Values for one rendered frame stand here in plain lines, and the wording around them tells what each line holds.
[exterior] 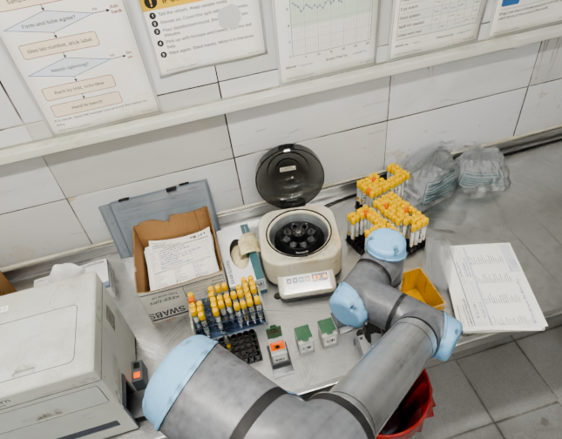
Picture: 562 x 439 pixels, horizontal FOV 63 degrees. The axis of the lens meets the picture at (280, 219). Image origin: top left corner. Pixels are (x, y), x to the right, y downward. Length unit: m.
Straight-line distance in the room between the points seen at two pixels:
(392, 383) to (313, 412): 0.15
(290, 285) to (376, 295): 0.56
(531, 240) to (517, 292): 0.23
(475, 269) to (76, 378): 1.09
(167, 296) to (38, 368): 0.40
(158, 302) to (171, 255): 0.20
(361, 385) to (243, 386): 0.16
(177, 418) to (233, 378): 0.07
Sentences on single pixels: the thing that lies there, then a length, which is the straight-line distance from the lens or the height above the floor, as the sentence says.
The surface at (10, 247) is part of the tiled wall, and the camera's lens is 1.68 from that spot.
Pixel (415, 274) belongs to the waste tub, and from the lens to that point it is 1.35.
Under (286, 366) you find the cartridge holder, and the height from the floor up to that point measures 0.89.
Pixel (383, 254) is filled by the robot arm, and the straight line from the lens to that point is 0.86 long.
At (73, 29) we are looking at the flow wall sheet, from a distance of 1.25.
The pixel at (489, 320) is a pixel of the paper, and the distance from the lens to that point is 1.37.
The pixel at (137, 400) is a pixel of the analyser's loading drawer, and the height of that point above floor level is 0.92.
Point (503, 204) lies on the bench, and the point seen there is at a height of 0.88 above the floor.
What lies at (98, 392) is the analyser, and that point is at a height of 1.09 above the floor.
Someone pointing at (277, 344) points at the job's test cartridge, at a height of 0.95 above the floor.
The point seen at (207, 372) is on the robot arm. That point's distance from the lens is 0.53.
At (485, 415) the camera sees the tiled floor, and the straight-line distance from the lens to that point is 2.24.
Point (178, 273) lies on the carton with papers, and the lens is 1.43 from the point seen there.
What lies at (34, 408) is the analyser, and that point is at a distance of 1.15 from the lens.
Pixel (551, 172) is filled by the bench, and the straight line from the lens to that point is 1.91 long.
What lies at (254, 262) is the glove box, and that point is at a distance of 1.39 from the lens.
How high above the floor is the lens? 1.99
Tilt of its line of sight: 44 degrees down
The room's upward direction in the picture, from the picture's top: 8 degrees counter-clockwise
